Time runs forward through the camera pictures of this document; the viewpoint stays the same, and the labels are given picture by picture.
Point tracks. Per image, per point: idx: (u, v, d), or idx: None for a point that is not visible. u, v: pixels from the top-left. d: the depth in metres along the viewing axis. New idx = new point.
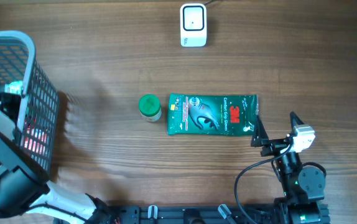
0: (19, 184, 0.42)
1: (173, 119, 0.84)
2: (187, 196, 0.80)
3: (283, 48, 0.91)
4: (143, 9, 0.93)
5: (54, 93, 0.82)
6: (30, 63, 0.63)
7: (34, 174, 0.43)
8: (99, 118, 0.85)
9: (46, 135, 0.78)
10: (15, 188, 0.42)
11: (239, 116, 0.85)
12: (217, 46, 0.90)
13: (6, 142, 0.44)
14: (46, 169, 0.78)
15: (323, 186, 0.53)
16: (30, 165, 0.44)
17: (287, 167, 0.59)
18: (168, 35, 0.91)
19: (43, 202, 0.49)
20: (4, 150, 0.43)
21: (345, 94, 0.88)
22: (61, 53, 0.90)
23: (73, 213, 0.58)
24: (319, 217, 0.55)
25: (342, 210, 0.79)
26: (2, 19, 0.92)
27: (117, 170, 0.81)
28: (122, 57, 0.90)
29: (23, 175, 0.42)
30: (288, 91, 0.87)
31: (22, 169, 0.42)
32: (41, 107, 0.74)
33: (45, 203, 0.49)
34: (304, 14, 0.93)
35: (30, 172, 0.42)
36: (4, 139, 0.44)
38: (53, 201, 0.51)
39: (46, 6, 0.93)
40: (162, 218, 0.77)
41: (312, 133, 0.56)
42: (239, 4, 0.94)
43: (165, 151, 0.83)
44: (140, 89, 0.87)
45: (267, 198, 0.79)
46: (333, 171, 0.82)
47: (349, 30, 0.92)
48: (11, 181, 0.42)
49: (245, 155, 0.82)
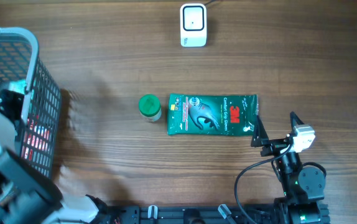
0: (35, 208, 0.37)
1: (173, 119, 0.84)
2: (187, 195, 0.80)
3: (283, 48, 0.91)
4: (142, 9, 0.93)
5: (56, 89, 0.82)
6: (33, 60, 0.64)
7: (50, 196, 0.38)
8: (99, 118, 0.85)
9: (48, 132, 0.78)
10: (31, 213, 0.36)
11: (239, 116, 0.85)
12: (217, 46, 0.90)
13: (20, 162, 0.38)
14: (48, 166, 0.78)
15: (323, 186, 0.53)
16: (45, 186, 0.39)
17: (287, 167, 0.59)
18: (168, 35, 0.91)
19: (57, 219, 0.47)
20: (17, 170, 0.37)
21: (345, 94, 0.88)
22: (61, 53, 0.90)
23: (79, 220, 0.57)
24: (319, 218, 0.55)
25: (342, 210, 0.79)
26: (2, 19, 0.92)
27: (117, 169, 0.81)
28: (122, 57, 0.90)
29: (39, 198, 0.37)
30: (288, 92, 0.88)
31: (38, 193, 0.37)
32: (44, 103, 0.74)
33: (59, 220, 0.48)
34: (304, 14, 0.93)
35: (46, 193, 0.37)
36: (18, 160, 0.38)
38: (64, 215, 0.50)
39: (46, 6, 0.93)
40: (162, 218, 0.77)
41: (312, 132, 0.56)
42: (240, 4, 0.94)
43: (166, 150, 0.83)
44: (140, 89, 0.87)
45: (267, 198, 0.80)
46: (333, 171, 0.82)
47: (348, 30, 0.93)
48: (26, 206, 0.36)
49: (245, 155, 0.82)
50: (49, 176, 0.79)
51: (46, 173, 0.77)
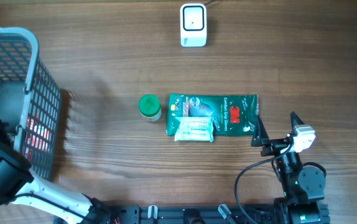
0: (2, 173, 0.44)
1: (173, 116, 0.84)
2: (187, 195, 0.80)
3: (283, 48, 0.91)
4: (143, 9, 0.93)
5: (56, 89, 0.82)
6: (33, 60, 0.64)
7: (18, 163, 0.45)
8: (101, 118, 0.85)
9: (48, 132, 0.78)
10: None
11: (239, 116, 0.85)
12: (217, 46, 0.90)
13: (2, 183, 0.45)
14: (48, 167, 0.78)
15: (323, 186, 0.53)
16: (13, 154, 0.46)
17: (286, 167, 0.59)
18: (168, 35, 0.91)
19: (29, 191, 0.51)
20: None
21: (345, 94, 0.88)
22: (61, 53, 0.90)
23: (66, 208, 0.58)
24: (319, 218, 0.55)
25: (342, 210, 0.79)
26: (2, 20, 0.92)
27: (117, 169, 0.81)
28: (122, 57, 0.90)
29: (7, 167, 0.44)
30: (288, 92, 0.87)
31: (7, 162, 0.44)
32: (44, 104, 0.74)
33: (31, 193, 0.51)
34: (305, 14, 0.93)
35: (14, 162, 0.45)
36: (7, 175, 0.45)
38: (39, 191, 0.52)
39: (46, 6, 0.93)
40: (162, 218, 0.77)
41: (312, 133, 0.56)
42: (240, 4, 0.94)
43: (166, 150, 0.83)
44: (140, 89, 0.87)
45: (267, 198, 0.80)
46: (333, 171, 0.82)
47: (348, 30, 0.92)
48: None
49: (245, 155, 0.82)
50: (48, 178, 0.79)
51: (46, 173, 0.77)
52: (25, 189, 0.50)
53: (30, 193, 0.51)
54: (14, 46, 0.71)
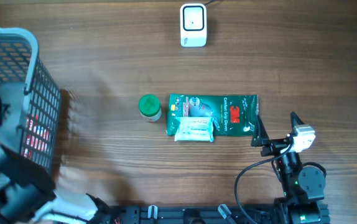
0: (26, 198, 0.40)
1: (173, 116, 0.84)
2: (187, 196, 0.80)
3: (283, 48, 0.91)
4: (143, 9, 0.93)
5: (56, 90, 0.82)
6: (33, 61, 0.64)
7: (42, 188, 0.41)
8: (101, 118, 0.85)
9: (48, 133, 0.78)
10: (22, 201, 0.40)
11: (239, 116, 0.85)
12: (217, 46, 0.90)
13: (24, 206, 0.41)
14: (48, 167, 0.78)
15: (323, 186, 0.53)
16: (37, 175, 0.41)
17: (287, 167, 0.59)
18: (168, 35, 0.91)
19: (50, 209, 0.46)
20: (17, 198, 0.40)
21: (345, 94, 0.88)
22: (61, 53, 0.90)
23: (76, 216, 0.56)
24: (319, 217, 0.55)
25: (342, 210, 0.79)
26: (2, 20, 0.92)
27: (117, 169, 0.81)
28: (122, 57, 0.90)
29: (31, 191, 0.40)
30: (288, 92, 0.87)
31: (32, 185, 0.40)
32: (44, 104, 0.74)
33: (51, 210, 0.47)
34: (305, 14, 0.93)
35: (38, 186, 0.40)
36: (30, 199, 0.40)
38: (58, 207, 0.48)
39: (46, 6, 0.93)
40: (162, 218, 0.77)
41: (312, 132, 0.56)
42: (240, 4, 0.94)
43: (166, 150, 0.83)
44: (140, 89, 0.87)
45: (267, 198, 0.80)
46: (333, 171, 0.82)
47: (348, 30, 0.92)
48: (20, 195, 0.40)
49: (245, 155, 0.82)
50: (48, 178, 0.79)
51: None
52: (47, 208, 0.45)
53: (50, 211, 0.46)
54: (14, 46, 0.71)
